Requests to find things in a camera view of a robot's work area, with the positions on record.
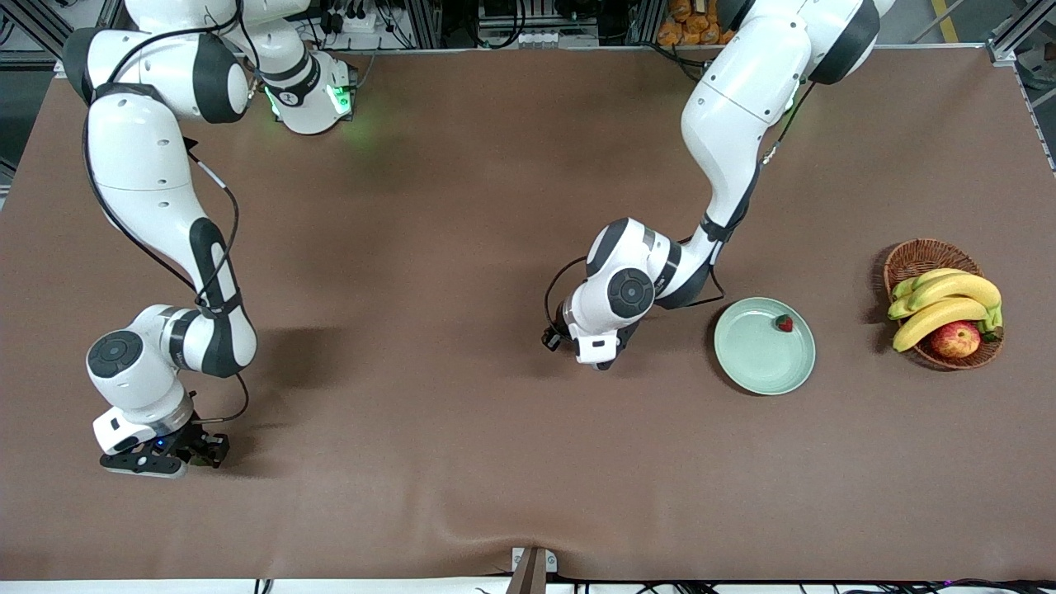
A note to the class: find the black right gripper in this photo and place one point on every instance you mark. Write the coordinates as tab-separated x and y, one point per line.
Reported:
195	440

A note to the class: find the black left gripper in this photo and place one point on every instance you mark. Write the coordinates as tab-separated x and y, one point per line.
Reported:
624	333

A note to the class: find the red strawberry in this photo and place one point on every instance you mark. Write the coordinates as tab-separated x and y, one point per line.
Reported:
784	322

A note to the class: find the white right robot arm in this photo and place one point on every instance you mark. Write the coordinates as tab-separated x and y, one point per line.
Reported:
140	157

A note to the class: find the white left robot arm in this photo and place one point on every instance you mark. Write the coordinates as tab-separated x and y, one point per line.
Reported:
742	91

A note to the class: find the pale green plate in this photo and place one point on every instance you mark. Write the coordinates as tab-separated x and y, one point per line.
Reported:
755	363

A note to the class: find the brown table cover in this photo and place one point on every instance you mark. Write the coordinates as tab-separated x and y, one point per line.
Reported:
528	462

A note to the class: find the pile of orange packaged buns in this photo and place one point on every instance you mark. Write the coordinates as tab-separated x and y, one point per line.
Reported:
689	25

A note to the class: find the green tipped banana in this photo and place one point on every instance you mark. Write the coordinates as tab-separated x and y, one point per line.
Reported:
899	309

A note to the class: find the greenish yellow banana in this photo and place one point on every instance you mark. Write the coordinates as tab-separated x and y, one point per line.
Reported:
903	289

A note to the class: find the white power strip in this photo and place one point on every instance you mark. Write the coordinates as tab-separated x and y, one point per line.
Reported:
359	21

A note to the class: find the brown wicker basket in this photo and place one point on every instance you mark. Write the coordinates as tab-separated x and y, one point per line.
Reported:
924	256

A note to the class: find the red apple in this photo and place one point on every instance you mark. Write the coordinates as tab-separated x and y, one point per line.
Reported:
955	340

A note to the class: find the large yellow banana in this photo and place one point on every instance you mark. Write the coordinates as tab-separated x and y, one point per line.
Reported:
957	289

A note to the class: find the aluminium frame post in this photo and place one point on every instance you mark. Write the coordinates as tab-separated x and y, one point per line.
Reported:
648	21
425	25

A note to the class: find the aluminium frame rail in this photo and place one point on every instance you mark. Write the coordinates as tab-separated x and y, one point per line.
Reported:
1011	54
61	69

